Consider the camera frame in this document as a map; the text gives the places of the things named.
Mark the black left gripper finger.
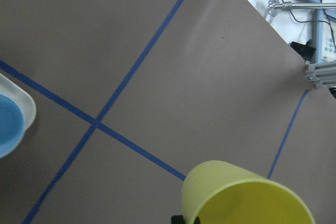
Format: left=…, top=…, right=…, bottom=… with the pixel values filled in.
left=171, top=215, right=185, bottom=224

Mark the yellow plastic cup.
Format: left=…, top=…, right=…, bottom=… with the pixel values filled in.
left=182, top=161, right=315, bottom=223

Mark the blue plastic cup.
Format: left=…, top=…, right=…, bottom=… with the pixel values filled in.
left=1, top=94, right=25, bottom=158

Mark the cream plastic tray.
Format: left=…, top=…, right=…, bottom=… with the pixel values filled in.
left=1, top=74, right=37, bottom=131

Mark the metal rod stand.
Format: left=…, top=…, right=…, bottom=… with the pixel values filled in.
left=268, top=0, right=335, bottom=17

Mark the aluminium frame post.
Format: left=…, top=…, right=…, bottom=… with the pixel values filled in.
left=304, top=61, right=335, bottom=89

